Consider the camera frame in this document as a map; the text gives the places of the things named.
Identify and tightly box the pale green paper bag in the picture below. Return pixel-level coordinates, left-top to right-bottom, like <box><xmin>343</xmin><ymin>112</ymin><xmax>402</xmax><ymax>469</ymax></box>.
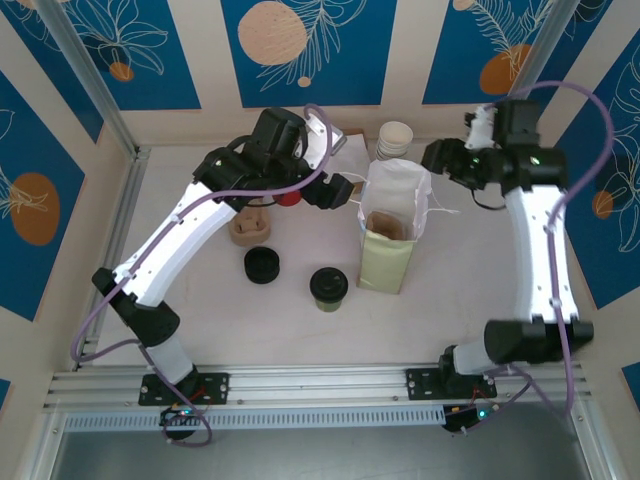
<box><xmin>343</xmin><ymin>158</ymin><xmax>462</xmax><ymax>296</ymax></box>

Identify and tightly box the black plastic cup lid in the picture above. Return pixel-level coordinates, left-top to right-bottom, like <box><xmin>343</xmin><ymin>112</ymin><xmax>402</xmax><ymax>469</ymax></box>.
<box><xmin>308</xmin><ymin>266</ymin><xmax>350</xmax><ymax>304</ymax></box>

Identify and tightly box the green paper coffee cup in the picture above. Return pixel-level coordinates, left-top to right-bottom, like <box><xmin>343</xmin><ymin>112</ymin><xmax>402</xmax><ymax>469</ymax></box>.
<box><xmin>313</xmin><ymin>292</ymin><xmax>347</xmax><ymax>315</ymax></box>

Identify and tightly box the white napkin pile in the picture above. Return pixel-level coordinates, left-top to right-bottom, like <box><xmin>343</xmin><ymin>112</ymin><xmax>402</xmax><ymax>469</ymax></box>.
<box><xmin>342</xmin><ymin>135</ymin><xmax>374</xmax><ymax>179</ymax></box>

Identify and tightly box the stack of paper cups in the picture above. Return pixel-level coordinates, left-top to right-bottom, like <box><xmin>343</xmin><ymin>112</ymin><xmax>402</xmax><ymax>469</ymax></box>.
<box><xmin>375</xmin><ymin>121</ymin><xmax>415</xmax><ymax>163</ymax></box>

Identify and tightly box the stack of pulp cup carriers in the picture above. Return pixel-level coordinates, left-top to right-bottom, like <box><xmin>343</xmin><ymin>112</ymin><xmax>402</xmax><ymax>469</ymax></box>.
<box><xmin>228</xmin><ymin>205</ymin><xmax>274</xmax><ymax>250</ymax></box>

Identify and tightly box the stack of black cup lids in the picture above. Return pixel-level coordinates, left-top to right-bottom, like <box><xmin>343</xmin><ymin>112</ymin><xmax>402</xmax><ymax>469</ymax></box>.
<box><xmin>243</xmin><ymin>246</ymin><xmax>283</xmax><ymax>287</ymax></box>

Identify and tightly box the small electronics board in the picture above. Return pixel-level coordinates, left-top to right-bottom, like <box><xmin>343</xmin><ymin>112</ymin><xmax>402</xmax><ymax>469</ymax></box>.
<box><xmin>442</xmin><ymin>404</ymin><xmax>502</xmax><ymax>437</ymax></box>
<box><xmin>158</xmin><ymin>405</ymin><xmax>207</xmax><ymax>442</ymax></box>

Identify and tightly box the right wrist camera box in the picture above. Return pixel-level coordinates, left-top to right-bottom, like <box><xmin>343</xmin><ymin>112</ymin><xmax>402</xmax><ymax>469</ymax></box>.
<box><xmin>463</xmin><ymin>104</ymin><xmax>500</xmax><ymax>150</ymax></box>

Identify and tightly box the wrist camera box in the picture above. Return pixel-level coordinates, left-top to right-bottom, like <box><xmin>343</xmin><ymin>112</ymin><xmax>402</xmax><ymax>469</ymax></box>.
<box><xmin>463</xmin><ymin>104</ymin><xmax>500</xmax><ymax>150</ymax></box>
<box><xmin>303</xmin><ymin>112</ymin><xmax>347</xmax><ymax>169</ymax></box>

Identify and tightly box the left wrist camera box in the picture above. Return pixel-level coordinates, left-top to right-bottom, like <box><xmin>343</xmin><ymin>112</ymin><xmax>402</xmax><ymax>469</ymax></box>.
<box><xmin>303</xmin><ymin>112</ymin><xmax>347</xmax><ymax>169</ymax></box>

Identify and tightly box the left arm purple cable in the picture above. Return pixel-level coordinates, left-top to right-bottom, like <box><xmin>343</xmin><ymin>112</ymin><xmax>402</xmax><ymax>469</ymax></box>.
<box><xmin>69</xmin><ymin>103</ymin><xmax>334</xmax><ymax>447</ymax></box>

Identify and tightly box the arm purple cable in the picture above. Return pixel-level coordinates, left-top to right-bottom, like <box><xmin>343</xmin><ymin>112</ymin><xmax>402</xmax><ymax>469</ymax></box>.
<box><xmin>452</xmin><ymin>79</ymin><xmax>615</xmax><ymax>437</ymax></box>
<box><xmin>69</xmin><ymin>103</ymin><xmax>334</xmax><ymax>447</ymax></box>

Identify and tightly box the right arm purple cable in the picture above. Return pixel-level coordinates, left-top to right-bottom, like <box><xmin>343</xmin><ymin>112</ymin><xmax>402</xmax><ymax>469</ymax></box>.
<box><xmin>452</xmin><ymin>79</ymin><xmax>615</xmax><ymax>437</ymax></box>

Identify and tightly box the aluminium frame post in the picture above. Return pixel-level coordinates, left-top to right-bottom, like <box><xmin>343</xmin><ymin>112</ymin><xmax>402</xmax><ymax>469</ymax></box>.
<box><xmin>488</xmin><ymin>0</ymin><xmax>574</xmax><ymax>149</ymax></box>
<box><xmin>34</xmin><ymin>0</ymin><xmax>141</xmax><ymax>159</ymax></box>

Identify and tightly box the aluminium table side rail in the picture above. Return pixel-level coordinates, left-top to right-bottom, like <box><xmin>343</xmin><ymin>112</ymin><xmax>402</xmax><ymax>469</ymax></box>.
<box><xmin>492</xmin><ymin>142</ymin><xmax>564</xmax><ymax>362</ymax></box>
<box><xmin>73</xmin><ymin>147</ymin><xmax>152</xmax><ymax>372</ymax></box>

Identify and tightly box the aluminium mounting rail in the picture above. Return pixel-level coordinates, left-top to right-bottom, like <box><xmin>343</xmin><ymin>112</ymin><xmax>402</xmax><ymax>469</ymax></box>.
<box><xmin>42</xmin><ymin>360</ymin><xmax>595</xmax><ymax>412</ymax></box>

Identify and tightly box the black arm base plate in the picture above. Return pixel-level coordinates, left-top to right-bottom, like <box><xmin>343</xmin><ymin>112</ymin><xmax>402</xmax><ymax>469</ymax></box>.
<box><xmin>138</xmin><ymin>372</ymin><xmax>232</xmax><ymax>407</ymax></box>
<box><xmin>405</xmin><ymin>367</ymin><xmax>499</xmax><ymax>402</ymax></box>

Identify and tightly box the grey slotted cable duct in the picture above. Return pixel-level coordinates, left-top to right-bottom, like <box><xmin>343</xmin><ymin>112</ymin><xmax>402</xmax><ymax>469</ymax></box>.
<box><xmin>62</xmin><ymin>404</ymin><xmax>450</xmax><ymax>434</ymax></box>

